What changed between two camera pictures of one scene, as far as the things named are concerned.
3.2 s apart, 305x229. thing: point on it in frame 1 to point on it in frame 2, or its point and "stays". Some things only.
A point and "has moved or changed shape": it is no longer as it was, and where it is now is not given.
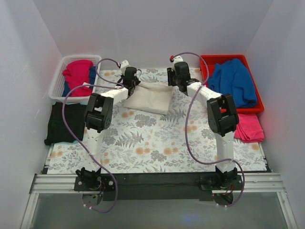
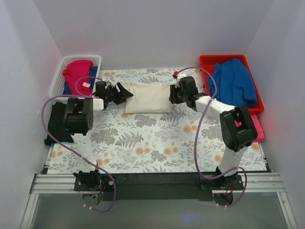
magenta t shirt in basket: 77,72 stays
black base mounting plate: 156,187 stays
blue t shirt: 232,78 stays
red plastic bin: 211,60 stays
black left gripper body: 133,84 to 118,94
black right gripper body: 172,79 to 176,96
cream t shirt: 150,98 has moved or changed shape
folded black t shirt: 57,131 stays
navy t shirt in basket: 92,71 stays
